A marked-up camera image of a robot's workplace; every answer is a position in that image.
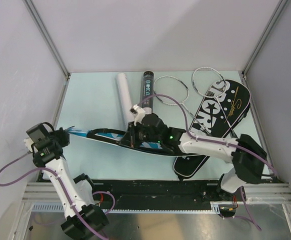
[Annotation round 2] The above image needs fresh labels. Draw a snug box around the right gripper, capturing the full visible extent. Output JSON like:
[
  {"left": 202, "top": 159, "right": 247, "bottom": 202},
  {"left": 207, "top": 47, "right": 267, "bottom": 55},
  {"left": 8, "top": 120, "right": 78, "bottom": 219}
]
[{"left": 119, "top": 121, "right": 161, "bottom": 149}]

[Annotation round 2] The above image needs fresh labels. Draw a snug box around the blue racket cover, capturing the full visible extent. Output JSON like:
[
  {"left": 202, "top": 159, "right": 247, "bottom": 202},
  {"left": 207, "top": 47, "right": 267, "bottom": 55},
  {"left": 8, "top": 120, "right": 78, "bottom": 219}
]
[{"left": 66, "top": 126, "right": 186, "bottom": 157}]

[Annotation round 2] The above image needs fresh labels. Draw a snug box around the white shuttlecock tube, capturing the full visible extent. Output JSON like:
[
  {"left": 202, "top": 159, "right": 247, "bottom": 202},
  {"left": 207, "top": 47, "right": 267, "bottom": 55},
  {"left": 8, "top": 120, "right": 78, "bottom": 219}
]
[{"left": 116, "top": 72, "right": 134, "bottom": 127}]

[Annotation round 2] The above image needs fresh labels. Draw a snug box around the black shuttlecock tube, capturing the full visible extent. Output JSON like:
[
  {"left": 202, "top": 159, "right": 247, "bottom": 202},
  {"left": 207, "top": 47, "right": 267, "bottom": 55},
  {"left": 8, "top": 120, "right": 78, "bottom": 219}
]
[{"left": 140, "top": 71, "right": 154, "bottom": 114}]

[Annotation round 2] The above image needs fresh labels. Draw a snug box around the white racket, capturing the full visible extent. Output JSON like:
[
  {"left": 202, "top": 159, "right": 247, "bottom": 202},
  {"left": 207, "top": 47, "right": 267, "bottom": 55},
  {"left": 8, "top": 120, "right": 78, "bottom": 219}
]
[
  {"left": 153, "top": 75, "right": 211, "bottom": 136},
  {"left": 191, "top": 66, "right": 238, "bottom": 138}
]

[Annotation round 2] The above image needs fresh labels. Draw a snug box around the black racket cover front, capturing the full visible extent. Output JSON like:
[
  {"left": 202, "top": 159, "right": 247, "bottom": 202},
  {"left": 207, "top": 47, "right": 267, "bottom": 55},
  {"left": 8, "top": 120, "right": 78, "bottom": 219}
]
[{"left": 173, "top": 80, "right": 231, "bottom": 181}]

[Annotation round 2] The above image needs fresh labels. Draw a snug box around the black racket cover gold script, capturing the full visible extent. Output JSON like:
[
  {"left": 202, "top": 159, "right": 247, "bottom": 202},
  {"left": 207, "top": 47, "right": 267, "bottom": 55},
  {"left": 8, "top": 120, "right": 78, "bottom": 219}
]
[{"left": 215, "top": 79, "right": 251, "bottom": 138}]

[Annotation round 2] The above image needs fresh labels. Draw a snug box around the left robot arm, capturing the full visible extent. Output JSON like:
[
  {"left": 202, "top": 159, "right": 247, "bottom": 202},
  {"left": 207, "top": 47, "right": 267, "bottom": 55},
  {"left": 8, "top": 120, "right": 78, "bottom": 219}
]
[{"left": 24, "top": 122, "right": 109, "bottom": 240}]

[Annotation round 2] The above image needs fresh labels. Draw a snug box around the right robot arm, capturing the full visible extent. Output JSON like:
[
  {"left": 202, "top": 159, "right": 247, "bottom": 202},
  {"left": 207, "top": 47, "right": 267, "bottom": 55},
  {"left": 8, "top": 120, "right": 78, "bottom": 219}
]
[{"left": 119, "top": 113, "right": 266, "bottom": 201}]

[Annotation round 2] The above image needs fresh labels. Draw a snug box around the light green table mat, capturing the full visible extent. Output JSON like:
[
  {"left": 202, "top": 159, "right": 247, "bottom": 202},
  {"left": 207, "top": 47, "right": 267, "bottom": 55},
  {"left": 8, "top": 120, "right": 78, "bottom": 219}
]
[{"left": 42, "top": 70, "right": 273, "bottom": 181}]

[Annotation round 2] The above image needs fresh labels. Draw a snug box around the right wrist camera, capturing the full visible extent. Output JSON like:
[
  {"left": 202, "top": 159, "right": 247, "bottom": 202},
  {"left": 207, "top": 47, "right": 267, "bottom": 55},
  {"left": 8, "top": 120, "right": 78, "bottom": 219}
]
[{"left": 129, "top": 104, "right": 146, "bottom": 126}]

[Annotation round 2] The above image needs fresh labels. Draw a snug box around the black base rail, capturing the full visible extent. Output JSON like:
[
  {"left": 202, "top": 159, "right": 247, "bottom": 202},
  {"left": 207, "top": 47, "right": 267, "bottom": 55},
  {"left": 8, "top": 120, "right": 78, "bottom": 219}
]
[{"left": 35, "top": 178, "right": 248, "bottom": 213}]

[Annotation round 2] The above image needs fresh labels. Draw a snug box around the left aluminium frame post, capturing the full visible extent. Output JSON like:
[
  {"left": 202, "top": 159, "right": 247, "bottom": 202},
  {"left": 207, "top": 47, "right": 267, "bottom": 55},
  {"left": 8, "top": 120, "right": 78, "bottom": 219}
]
[{"left": 22, "top": 0, "right": 69, "bottom": 77}]

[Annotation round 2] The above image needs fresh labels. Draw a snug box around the aluminium frame post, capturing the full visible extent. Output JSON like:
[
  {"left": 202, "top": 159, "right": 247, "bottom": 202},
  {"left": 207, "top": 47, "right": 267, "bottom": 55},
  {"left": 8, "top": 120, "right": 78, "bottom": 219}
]
[
  {"left": 241, "top": 0, "right": 291, "bottom": 78},
  {"left": 22, "top": 0, "right": 69, "bottom": 77}
]

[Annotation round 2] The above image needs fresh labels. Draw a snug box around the right aluminium frame post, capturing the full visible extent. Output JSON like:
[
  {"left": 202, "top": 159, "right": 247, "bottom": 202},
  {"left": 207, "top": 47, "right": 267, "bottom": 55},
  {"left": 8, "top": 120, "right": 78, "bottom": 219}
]
[{"left": 241, "top": 0, "right": 291, "bottom": 78}]

